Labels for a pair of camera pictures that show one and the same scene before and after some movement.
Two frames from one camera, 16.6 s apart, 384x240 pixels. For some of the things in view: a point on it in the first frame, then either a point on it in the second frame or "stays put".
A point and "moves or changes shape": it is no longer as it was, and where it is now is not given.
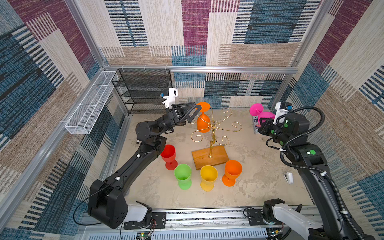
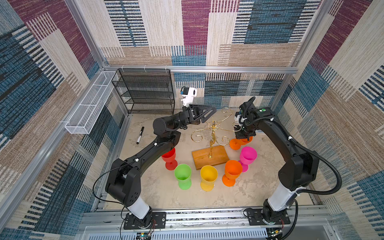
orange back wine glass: (203, 121) → (235, 144)
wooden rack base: (202, 160) stays put
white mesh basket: (84, 116) stays put
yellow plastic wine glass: (208, 174) stays put
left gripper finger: (199, 107) → (208, 116)
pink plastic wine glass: (256, 110) moves or changes shape
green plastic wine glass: (182, 173) stays put
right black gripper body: (269, 129) → (245, 131)
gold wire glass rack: (214, 126) stays put
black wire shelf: (142, 89) stays put
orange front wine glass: (233, 170) stays put
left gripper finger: (183, 106) → (201, 108)
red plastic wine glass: (168, 155) stays put
